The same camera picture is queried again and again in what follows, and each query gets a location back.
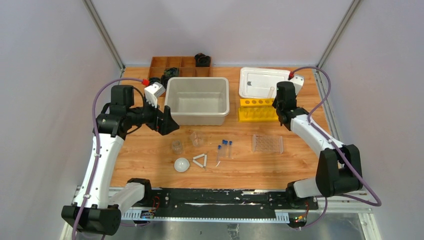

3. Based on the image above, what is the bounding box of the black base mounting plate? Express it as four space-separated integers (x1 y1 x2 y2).
120 187 320 220

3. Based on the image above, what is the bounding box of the blue capped tube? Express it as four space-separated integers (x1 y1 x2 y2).
227 140 233 159
221 139 229 158
216 145 222 164

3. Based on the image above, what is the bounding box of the white plastic bin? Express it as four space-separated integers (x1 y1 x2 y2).
164 77 230 126

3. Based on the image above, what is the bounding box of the wooden compartment tray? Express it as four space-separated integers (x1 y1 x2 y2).
142 53 212 89

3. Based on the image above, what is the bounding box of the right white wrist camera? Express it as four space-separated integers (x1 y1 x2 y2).
289 74 305 95

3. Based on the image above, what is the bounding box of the white clay triangle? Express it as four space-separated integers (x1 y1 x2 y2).
192 153 208 169

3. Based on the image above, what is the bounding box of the white round dish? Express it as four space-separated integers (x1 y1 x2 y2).
174 157 190 173

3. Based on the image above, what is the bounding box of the yellow test tube rack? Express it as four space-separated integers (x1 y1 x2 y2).
238 98 278 123

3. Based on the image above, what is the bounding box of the small clear glass jar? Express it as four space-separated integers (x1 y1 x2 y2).
171 140 183 155

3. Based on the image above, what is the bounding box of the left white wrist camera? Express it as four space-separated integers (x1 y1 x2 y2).
144 82 166 108

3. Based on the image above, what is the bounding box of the white bin lid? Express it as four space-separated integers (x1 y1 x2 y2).
238 67 291 99

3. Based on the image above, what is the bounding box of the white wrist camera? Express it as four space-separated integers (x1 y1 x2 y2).
144 82 166 108
289 74 305 95

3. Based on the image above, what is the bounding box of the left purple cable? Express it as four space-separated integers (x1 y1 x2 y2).
71 77 150 240

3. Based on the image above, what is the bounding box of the clear acrylic tube rack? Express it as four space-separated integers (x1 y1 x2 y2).
251 134 284 154

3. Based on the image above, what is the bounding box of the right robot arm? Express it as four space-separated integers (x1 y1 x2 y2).
272 81 363 209

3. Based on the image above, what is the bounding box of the black round lens part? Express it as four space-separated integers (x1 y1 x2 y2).
160 74 171 89
163 67 180 78
194 53 211 68

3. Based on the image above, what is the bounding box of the clear glass beaker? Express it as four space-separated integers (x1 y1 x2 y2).
189 131 205 147

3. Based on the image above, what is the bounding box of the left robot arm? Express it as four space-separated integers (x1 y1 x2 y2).
61 82 180 236

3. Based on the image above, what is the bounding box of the clear test tube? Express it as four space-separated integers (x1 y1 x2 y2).
267 86 275 99

